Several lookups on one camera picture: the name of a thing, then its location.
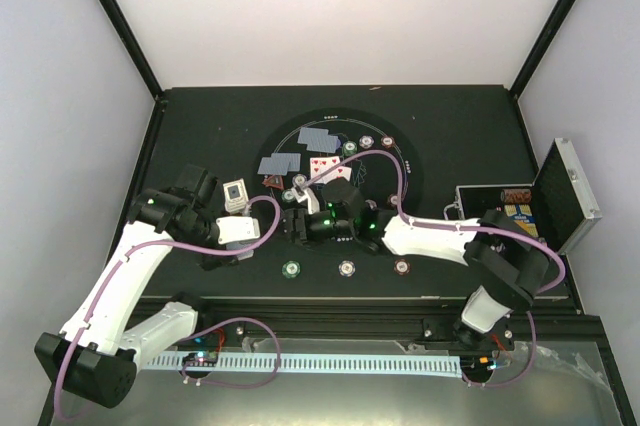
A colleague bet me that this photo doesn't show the green chips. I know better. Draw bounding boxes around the green chips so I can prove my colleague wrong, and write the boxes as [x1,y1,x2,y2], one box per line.
[342,141,358,157]
[281,189,297,204]

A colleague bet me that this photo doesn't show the face-up hearts card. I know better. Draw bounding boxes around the face-up hearts card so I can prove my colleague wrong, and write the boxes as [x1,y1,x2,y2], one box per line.
[322,166,352,184]
[309,156,340,179]

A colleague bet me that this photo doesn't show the red triangular button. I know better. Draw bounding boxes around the red triangular button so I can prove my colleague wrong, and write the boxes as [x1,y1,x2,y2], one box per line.
[262,175,284,191]

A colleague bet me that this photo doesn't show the brown chips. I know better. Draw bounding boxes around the brown chips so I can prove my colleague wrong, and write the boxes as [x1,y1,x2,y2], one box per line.
[381,136,395,148]
[388,194,401,207]

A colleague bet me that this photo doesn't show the green chip stack source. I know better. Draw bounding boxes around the green chip stack source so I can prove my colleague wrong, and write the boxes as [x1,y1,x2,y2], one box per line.
[281,261,301,279]

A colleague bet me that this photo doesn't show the dealt card player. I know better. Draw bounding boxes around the dealt card player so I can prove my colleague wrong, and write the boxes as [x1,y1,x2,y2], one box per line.
[297,127,329,145]
[271,153,301,175]

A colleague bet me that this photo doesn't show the brown orange chip stack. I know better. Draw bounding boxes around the brown orange chip stack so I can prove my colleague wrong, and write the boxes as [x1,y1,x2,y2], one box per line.
[394,259,411,276]

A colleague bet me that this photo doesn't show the dealt card top player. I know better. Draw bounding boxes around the dealt card top player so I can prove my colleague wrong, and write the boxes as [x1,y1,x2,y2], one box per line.
[297,127,329,145]

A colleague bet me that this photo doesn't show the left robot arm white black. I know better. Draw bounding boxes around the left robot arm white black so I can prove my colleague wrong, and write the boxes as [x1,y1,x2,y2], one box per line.
[34,165,219,414]

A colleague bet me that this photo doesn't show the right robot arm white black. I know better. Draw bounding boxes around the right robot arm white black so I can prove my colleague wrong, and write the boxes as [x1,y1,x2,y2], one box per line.
[283,179,562,349]

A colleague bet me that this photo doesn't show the round black poker mat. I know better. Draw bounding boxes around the round black poker mat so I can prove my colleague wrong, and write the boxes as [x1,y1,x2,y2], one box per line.
[254,108,424,249]

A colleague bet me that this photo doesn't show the white card box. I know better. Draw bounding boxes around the white card box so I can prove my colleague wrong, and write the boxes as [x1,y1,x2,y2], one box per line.
[222,179,249,214]

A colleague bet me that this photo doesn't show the left circuit board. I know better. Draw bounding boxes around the left circuit board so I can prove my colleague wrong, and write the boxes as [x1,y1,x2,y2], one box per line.
[182,351,218,367]

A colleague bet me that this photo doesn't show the circuit board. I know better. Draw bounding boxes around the circuit board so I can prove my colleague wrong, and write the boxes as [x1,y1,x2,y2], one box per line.
[470,355,511,371]
[182,351,218,367]

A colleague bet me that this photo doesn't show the brown chip row in case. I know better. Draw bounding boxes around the brown chip row in case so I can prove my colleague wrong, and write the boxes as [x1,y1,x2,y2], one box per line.
[501,188,532,204]

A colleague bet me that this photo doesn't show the light blue slotted strip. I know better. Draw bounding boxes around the light blue slotted strip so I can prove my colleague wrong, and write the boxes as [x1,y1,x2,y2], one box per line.
[145,351,462,379]

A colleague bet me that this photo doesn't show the boxed card deck in case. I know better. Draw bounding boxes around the boxed card deck in case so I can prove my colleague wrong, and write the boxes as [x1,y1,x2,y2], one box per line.
[503,204,539,238]

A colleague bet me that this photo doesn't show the right circuit board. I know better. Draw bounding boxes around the right circuit board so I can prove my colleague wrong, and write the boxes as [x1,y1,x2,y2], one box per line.
[470,355,511,371]

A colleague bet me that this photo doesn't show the aluminium poker case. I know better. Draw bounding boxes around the aluminium poker case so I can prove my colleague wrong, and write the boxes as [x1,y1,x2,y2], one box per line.
[442,137,601,255]

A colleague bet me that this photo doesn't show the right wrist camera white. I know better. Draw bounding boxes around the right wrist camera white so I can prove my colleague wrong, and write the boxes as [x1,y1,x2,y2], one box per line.
[292,186,321,215]

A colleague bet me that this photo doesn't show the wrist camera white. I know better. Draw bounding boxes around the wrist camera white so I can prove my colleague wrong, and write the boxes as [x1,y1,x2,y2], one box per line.
[292,186,321,215]
[216,216,261,245]

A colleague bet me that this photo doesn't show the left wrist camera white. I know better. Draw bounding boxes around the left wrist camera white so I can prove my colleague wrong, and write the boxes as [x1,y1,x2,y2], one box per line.
[216,216,261,245]

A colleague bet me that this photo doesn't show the black aluminium rail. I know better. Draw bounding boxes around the black aluminium rail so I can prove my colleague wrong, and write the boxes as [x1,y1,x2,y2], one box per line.
[197,295,474,342]

